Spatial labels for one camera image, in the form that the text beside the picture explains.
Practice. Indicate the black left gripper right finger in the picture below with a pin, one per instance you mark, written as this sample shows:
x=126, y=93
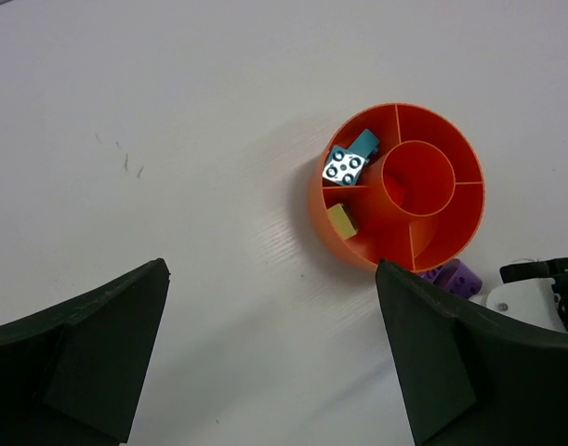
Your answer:
x=469, y=375

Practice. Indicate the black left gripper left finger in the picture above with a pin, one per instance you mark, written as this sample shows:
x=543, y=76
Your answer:
x=72, y=374

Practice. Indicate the yellow-green lego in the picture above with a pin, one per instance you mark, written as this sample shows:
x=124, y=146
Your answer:
x=342, y=222

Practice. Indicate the teal lego block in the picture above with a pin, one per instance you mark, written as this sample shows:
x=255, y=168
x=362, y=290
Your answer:
x=343, y=167
x=365, y=145

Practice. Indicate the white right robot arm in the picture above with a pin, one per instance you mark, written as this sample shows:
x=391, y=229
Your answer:
x=555, y=269

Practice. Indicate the purple lego block stack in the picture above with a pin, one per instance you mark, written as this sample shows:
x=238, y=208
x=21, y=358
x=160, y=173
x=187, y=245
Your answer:
x=454, y=277

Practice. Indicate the orange round divided container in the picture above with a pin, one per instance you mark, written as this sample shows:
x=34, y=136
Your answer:
x=418, y=202

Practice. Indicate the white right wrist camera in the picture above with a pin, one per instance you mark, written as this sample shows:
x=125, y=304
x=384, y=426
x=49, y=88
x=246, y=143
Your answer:
x=532, y=301

